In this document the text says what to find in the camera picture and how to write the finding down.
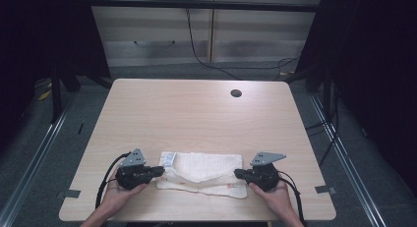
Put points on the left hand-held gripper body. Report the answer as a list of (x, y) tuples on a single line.
[(132, 174)]

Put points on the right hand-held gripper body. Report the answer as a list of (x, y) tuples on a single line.
[(265, 178)]

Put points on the white towel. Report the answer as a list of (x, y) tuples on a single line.
[(203, 174)]

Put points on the person's right hand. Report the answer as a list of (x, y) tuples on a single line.
[(278, 199)]

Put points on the person's left hand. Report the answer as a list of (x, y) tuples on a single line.
[(118, 199)]

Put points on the grey tape piece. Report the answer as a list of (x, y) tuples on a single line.
[(324, 189), (72, 193)]

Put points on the small black floor item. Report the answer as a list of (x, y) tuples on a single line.
[(80, 128)]

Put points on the black table grommet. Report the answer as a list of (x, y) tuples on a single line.
[(236, 93)]

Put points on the black metal stand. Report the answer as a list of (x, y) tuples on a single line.
[(56, 96)]

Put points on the yellow floor marker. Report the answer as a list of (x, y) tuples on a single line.
[(45, 95)]

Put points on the black curtain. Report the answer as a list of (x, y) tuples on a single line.
[(39, 33), (377, 73)]

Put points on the black horizontal bar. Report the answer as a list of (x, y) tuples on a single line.
[(196, 5)]

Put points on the metal floor rail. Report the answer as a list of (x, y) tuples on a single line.
[(36, 161), (347, 161)]

